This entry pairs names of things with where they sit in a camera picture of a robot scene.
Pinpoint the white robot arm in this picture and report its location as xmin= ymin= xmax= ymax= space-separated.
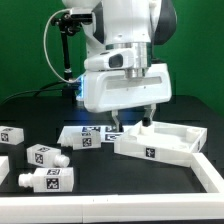
xmin=62 ymin=0 xmax=177 ymax=127

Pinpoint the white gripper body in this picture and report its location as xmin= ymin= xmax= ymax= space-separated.
xmin=83 ymin=63 xmax=171 ymax=113

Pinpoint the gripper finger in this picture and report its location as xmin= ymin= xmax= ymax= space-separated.
xmin=111 ymin=110 xmax=123 ymax=132
xmin=142 ymin=104 xmax=156 ymax=127

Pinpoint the grey camera cable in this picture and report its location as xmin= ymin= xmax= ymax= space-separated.
xmin=0 ymin=8 xmax=83 ymax=104

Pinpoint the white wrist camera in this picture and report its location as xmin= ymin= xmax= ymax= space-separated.
xmin=84 ymin=48 xmax=136 ymax=71

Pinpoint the white square table top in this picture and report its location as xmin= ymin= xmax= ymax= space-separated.
xmin=114 ymin=121 xmax=207 ymax=167

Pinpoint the white U-shaped obstacle fence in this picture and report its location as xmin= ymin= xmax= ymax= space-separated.
xmin=0 ymin=153 xmax=224 ymax=224

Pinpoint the white fiducial marker sheet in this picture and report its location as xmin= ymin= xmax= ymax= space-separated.
xmin=57 ymin=125 xmax=132 ymax=144

